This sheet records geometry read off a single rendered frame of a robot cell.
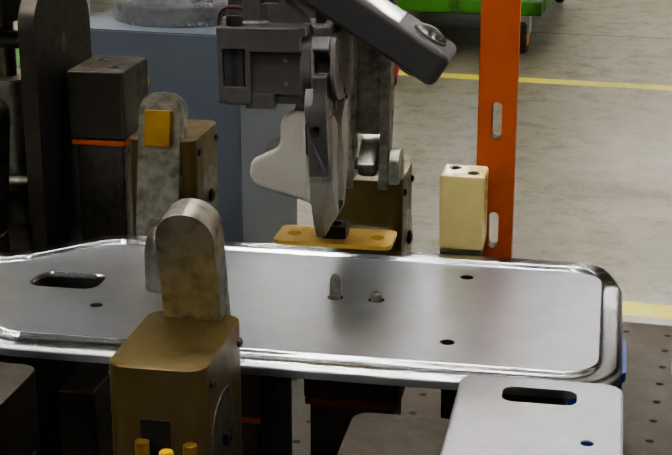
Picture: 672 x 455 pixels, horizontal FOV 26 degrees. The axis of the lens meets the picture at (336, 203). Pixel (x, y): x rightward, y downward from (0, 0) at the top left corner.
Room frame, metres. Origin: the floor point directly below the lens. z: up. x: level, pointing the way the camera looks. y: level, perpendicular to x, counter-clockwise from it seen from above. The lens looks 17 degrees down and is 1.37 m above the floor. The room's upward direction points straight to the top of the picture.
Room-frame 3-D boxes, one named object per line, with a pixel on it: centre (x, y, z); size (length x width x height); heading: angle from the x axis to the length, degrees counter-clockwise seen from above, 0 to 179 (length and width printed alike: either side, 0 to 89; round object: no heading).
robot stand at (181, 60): (1.61, 0.17, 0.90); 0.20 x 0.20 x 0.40; 74
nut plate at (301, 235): (0.98, 0.00, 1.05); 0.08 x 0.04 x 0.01; 79
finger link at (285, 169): (0.97, 0.03, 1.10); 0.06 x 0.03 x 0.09; 79
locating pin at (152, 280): (1.01, 0.12, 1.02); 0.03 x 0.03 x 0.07
